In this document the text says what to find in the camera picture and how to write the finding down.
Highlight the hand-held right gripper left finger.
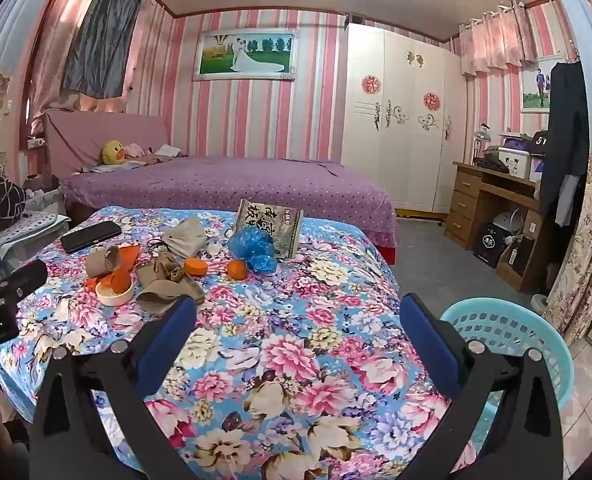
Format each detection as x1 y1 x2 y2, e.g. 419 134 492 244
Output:
30 295 199 480

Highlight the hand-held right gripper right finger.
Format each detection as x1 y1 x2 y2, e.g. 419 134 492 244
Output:
398 292 564 480

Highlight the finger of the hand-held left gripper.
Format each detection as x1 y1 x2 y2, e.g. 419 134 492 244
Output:
0 259 49 306

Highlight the white round cap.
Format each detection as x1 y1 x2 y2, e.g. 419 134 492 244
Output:
96 280 135 307

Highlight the brown paper scrap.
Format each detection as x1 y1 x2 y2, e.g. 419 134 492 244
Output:
148 251 189 283

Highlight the turquoise plastic laundry basket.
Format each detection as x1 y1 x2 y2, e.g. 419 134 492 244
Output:
438 297 574 480

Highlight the orange peel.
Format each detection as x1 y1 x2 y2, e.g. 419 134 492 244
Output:
83 242 141 296

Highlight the cardboard tube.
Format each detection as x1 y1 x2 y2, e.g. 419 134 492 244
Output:
84 246 122 278

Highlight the beige drawstring pouch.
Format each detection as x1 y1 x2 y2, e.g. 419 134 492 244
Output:
148 216 209 258

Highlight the blue plastic bag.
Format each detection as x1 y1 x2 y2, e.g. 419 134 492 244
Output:
227 226 278 275

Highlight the beige phone case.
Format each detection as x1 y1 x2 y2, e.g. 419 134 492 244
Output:
134 260 207 317

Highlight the pale patterned cushion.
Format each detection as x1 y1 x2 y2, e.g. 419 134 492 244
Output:
0 210 71 256

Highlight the dark patterned bag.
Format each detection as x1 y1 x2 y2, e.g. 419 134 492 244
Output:
0 175 29 236

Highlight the black glasses case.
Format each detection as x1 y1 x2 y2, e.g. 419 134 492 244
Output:
60 220 122 255

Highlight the black printed box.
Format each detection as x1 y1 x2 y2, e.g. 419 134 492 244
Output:
473 223 509 266

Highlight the brown cardboard box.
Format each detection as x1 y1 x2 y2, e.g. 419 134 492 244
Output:
496 234 539 291

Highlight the floral blue blanket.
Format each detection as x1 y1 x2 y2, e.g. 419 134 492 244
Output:
0 205 477 480

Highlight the wooden desk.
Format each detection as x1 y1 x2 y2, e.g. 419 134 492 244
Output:
444 160 552 293

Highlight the white fan heater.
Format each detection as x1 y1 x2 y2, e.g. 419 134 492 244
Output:
496 207 527 241

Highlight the yellow duck plush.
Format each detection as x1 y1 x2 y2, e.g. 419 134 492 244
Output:
100 140 126 166

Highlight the printed snack packet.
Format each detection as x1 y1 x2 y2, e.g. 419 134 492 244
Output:
233 199 304 261

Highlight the pink covered headboard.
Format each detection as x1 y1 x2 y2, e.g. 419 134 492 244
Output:
43 110 171 178

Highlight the purple dotted bed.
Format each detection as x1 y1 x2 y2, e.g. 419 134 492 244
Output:
58 155 399 263

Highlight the floral door curtain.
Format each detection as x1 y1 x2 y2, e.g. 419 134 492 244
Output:
543 150 592 346

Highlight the dark clothes pile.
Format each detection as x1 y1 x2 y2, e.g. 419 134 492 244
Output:
473 155 507 173

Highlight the white storage box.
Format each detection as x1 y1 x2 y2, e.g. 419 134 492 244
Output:
483 145 534 181

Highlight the white wardrobe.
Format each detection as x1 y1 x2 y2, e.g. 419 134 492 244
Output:
340 22 469 216

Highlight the purple storage box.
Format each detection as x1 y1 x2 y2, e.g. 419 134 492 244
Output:
498 132 532 151

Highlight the black cap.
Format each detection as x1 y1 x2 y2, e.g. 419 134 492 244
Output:
523 131 549 156

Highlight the pink window curtain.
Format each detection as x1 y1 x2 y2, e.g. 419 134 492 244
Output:
28 0 106 136

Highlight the grey window curtain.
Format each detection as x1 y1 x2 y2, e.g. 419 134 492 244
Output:
60 0 144 101

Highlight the black hanging coat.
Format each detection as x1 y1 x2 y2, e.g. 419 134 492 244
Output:
541 60 592 261

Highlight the framed couple photo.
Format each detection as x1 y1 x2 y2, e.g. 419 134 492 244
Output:
520 57 559 113

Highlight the framed wedding picture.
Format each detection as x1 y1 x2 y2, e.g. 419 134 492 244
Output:
192 27 299 82

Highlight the pink curtain valance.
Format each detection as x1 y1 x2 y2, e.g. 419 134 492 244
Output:
458 0 582 78

